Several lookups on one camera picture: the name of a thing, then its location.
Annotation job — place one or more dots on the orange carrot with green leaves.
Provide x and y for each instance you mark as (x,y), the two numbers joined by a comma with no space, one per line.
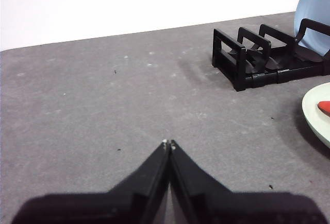
(325,106)

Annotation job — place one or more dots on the blue plate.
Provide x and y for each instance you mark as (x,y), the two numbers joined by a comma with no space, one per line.
(314,7)

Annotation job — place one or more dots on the black plate rack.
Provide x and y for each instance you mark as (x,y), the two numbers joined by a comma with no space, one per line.
(241,67)

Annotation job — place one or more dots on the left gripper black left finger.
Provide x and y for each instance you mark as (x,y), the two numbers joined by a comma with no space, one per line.
(129,203)

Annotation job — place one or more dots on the light green plate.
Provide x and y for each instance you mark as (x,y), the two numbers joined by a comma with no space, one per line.
(313,116)

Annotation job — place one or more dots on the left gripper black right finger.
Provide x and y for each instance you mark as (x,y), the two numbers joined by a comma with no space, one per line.
(211,206)

